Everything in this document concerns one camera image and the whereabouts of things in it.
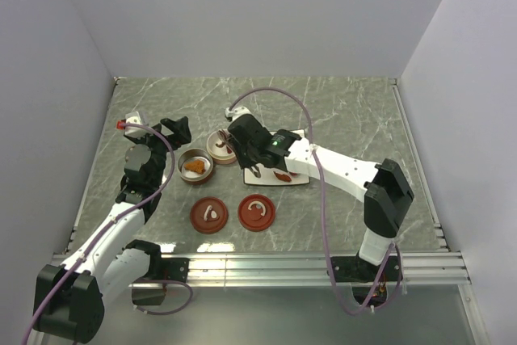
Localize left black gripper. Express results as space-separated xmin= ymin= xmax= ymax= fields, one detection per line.
xmin=132 ymin=116 xmax=191 ymax=187

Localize metal tongs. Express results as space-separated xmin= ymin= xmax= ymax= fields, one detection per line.
xmin=217 ymin=130 xmax=262 ymax=178

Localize orange fried nugget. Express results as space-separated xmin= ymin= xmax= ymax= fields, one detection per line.
xmin=183 ymin=159 xmax=205 ymax=175

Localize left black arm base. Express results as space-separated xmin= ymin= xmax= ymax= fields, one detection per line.
xmin=126 ymin=240 xmax=194 ymax=316

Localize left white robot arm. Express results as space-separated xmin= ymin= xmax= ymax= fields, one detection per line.
xmin=22 ymin=111 xmax=191 ymax=343

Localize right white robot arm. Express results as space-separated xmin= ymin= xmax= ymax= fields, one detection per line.
xmin=225 ymin=107 xmax=414 ymax=280

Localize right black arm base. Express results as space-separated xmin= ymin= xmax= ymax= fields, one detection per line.
xmin=330 ymin=255 xmax=403 ymax=308

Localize white pink bowl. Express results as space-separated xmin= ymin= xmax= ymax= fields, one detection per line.
xmin=206 ymin=130 xmax=237 ymax=165

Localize white rectangular plate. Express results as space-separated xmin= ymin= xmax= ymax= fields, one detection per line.
xmin=242 ymin=129 xmax=311 ymax=187

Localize brown chicken wing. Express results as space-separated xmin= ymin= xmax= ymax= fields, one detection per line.
xmin=274 ymin=171 xmax=292 ymax=183

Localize steel bowl red base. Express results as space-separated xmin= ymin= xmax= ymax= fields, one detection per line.
xmin=177 ymin=148 xmax=215 ymax=185

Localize red lid right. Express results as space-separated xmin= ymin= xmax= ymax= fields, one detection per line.
xmin=237 ymin=194 xmax=275 ymax=232

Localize red lid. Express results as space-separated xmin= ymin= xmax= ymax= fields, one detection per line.
xmin=237 ymin=194 xmax=275 ymax=232
xmin=190 ymin=197 xmax=229 ymax=234

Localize red lid left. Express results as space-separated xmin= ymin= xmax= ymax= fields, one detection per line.
xmin=190 ymin=197 xmax=229 ymax=234

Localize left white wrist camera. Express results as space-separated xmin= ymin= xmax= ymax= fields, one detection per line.
xmin=116 ymin=111 xmax=148 ymax=138

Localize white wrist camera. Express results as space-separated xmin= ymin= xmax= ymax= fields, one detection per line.
xmin=225 ymin=106 xmax=251 ymax=122
xmin=116 ymin=111 xmax=148 ymax=138

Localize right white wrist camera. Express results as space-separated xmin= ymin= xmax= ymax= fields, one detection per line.
xmin=225 ymin=106 xmax=251 ymax=122

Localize aluminium front rail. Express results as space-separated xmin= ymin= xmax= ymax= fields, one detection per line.
xmin=152 ymin=252 xmax=471 ymax=288

